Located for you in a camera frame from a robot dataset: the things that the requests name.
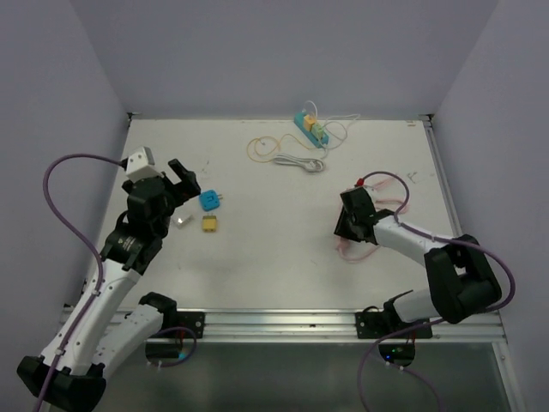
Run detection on blue plug adapter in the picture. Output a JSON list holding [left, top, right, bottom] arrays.
[[198, 190, 222, 212]]

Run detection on white plug adapter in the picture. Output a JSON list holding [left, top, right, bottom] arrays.
[[172, 214, 193, 229]]

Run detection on yellow plug adapter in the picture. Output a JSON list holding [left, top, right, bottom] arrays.
[[202, 215, 218, 233]]

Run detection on pink power strip cord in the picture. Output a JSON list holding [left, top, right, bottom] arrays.
[[334, 174, 413, 264]]

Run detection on white power strip cord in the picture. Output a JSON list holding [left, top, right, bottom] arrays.
[[273, 145, 330, 174]]

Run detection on teal power strip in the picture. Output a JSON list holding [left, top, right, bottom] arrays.
[[293, 112, 329, 148]]

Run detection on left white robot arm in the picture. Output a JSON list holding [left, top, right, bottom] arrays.
[[17, 154, 201, 411]]

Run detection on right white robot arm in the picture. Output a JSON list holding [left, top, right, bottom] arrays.
[[335, 187, 502, 337]]

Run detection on green plug on teal strip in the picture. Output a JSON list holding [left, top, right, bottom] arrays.
[[311, 123, 324, 140]]

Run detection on yellow plug on teal strip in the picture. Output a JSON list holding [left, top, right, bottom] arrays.
[[303, 115, 317, 131]]

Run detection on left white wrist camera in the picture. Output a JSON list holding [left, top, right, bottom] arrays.
[[122, 146, 160, 183]]

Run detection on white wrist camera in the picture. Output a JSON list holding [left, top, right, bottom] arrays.
[[122, 146, 160, 183], [353, 178, 372, 192]]

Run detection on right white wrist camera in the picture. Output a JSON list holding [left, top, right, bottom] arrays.
[[353, 178, 372, 192]]

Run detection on yellow thin cable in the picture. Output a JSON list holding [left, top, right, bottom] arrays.
[[245, 132, 317, 164]]

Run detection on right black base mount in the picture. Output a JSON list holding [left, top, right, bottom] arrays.
[[354, 306, 433, 339]]

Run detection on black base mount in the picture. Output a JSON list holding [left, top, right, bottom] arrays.
[[354, 306, 433, 339], [162, 311, 206, 339]]

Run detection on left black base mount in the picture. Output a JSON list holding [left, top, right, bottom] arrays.
[[162, 311, 206, 339]]

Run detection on white thin cable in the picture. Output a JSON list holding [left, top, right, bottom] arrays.
[[302, 100, 361, 151]]

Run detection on aluminium front rail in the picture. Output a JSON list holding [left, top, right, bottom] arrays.
[[55, 306, 507, 344]]

